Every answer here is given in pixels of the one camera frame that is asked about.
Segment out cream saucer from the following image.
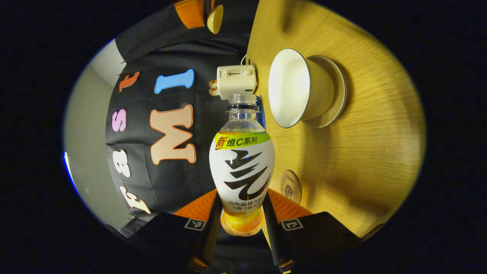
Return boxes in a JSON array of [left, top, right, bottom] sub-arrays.
[[302, 55, 347, 129]]

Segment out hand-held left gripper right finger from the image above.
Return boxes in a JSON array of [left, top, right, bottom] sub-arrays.
[[263, 189, 362, 272]]

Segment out round cork coaster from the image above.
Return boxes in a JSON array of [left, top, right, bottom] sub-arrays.
[[280, 170, 302, 205]]

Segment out cream teacup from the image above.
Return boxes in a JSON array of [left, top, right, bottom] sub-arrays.
[[268, 48, 335, 129]]

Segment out white toaster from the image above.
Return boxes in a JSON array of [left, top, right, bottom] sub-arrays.
[[217, 64, 258, 100]]

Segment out white label water bottle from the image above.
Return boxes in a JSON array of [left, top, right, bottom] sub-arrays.
[[209, 94, 276, 237]]

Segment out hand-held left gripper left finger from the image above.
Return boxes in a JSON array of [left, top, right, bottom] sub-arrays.
[[126, 190, 223, 272]]

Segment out cream teacup lid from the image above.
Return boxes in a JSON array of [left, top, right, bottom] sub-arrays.
[[207, 5, 224, 35]]

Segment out black backdrop cloth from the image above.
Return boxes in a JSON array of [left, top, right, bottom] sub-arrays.
[[106, 0, 267, 238]]

